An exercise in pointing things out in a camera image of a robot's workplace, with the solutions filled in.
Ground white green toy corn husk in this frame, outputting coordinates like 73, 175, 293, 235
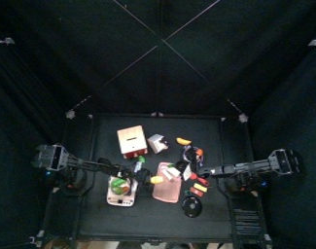
161, 162, 182, 181

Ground white paper tag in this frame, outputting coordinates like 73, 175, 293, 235
181, 164, 194, 182

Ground red toy chili pepper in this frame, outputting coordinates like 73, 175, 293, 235
189, 172, 210, 188

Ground white toy bottle green cap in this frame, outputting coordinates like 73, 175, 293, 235
133, 155, 147, 173

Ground pink pouch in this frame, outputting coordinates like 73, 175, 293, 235
151, 161, 184, 204

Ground purple orange toy utensil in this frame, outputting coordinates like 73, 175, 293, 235
182, 145, 205, 164

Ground yellow toy food block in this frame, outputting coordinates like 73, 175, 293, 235
193, 182, 208, 194

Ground red toy food block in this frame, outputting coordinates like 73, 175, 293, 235
189, 186, 205, 197

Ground green toy vegetable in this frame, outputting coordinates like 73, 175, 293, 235
111, 177, 127, 189

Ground orange red toy vegetable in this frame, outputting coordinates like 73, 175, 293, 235
113, 185, 131, 196

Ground yellow orange toy fruit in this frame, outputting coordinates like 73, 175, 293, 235
176, 137, 193, 147

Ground white pink toy scale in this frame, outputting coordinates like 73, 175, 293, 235
106, 175, 139, 208

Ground small grey white toy box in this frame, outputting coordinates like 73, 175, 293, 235
146, 133, 170, 155

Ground black round toy pan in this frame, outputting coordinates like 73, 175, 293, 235
180, 195, 204, 219

